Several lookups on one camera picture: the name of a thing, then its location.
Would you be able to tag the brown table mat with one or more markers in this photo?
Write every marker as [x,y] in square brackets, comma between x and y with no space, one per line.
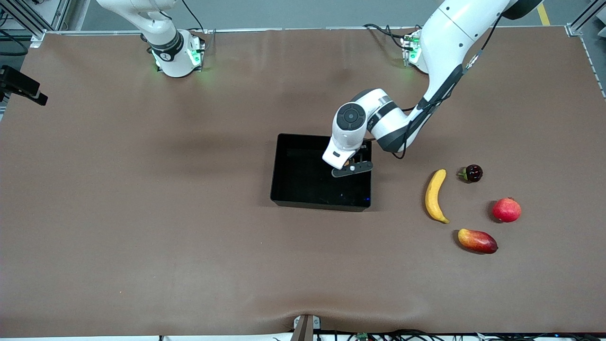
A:
[142,237]

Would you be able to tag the yellow banana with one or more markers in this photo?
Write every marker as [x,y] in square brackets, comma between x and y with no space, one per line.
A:
[433,199]

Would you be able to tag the small green circuit board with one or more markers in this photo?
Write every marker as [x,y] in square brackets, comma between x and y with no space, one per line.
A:
[362,336]

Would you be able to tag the red yellow mango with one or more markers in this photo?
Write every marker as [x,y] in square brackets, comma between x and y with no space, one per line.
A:
[477,241]

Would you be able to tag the black rectangular plastic box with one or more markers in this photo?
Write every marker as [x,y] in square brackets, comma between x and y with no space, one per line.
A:
[303,184]

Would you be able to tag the dark purple mangosteen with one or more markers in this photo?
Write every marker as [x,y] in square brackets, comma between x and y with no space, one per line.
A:
[473,174]

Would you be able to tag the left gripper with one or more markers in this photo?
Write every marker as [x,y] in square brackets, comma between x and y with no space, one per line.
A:
[364,152]

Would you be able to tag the aluminium frame post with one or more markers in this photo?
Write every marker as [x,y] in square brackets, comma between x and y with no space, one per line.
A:
[23,14]
[584,21]

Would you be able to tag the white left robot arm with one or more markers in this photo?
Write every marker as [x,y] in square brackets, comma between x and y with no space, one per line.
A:
[450,33]

